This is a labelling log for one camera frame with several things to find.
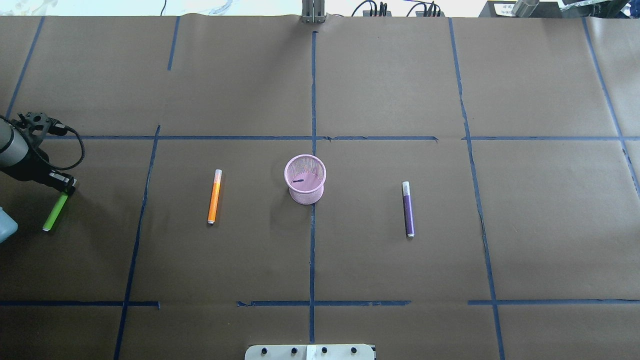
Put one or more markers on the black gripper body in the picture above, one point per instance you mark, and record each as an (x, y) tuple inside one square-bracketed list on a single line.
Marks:
[(31, 167)]

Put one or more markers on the green highlighter pen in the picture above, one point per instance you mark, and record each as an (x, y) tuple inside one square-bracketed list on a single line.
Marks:
[(55, 212)]

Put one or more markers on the orange highlighter pen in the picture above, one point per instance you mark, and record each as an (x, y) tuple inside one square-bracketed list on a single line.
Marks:
[(214, 197)]

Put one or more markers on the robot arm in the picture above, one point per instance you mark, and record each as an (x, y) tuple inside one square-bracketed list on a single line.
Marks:
[(22, 158)]

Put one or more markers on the pink mesh pen holder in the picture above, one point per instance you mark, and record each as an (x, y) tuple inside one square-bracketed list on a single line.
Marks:
[(305, 176)]

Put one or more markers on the purple highlighter pen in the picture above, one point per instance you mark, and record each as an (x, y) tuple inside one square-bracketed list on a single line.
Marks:
[(408, 210)]

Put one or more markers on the metal cup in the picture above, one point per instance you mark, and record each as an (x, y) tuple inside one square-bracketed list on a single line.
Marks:
[(524, 8)]

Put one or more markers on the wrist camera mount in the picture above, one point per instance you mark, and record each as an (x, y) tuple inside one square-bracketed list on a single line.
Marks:
[(33, 122)]

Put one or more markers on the aluminium frame post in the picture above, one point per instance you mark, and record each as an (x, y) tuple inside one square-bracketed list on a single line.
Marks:
[(313, 11)]

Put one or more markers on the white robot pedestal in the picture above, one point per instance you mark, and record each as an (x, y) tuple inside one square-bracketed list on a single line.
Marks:
[(357, 351)]

